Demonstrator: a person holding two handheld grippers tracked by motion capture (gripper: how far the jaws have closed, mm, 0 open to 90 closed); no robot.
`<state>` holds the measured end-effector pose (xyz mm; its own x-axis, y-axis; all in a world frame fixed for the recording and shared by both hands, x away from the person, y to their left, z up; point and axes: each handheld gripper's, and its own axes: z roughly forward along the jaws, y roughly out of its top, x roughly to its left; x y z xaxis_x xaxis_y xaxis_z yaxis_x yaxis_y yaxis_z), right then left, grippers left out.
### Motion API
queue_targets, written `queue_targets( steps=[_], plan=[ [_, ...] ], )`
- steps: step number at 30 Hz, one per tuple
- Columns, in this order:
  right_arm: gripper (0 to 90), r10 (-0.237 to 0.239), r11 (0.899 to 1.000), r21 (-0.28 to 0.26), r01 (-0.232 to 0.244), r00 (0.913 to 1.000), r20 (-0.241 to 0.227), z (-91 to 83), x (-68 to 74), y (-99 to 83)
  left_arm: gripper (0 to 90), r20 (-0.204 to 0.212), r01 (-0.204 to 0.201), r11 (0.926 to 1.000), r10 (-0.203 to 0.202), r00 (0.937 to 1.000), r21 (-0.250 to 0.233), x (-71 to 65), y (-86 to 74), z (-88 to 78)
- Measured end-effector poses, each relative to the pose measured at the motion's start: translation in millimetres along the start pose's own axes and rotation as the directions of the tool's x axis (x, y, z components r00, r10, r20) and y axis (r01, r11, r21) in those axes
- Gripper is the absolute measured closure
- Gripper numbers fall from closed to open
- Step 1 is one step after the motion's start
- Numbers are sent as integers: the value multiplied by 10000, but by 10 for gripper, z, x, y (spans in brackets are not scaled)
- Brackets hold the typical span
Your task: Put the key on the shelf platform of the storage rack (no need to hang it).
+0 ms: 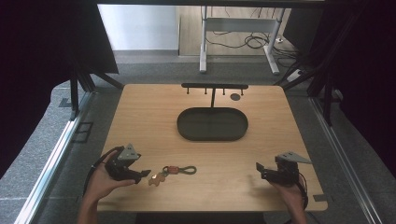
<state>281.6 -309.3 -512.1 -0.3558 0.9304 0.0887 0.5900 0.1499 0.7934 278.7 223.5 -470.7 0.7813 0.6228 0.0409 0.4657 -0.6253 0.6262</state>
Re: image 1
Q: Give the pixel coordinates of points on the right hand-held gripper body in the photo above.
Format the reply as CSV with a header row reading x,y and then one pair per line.
x,y
285,171

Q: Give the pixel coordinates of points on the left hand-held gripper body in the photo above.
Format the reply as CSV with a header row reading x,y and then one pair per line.
x,y
120,166

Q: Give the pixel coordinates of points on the black key stand with tray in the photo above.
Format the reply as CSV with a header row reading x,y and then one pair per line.
x,y
212,124

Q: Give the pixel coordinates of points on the person's right hand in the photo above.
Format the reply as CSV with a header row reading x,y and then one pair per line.
x,y
289,194

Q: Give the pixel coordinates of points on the person's left hand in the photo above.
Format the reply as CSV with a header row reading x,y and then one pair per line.
x,y
101,183

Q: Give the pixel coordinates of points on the dark round disc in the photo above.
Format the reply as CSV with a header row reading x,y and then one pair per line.
x,y
235,96

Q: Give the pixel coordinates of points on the white power strip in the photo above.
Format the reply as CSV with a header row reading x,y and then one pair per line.
x,y
294,75

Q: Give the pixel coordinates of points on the black curtain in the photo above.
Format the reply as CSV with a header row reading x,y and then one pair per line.
x,y
46,46
364,62

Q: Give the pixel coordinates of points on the aluminium rail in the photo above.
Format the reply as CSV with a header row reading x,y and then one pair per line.
x,y
339,155
49,161

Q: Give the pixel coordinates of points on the black metal frame strut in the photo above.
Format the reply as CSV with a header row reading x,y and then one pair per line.
x,y
74,96
327,99

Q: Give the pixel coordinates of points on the white metal desk frame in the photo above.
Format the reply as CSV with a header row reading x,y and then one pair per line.
x,y
239,25

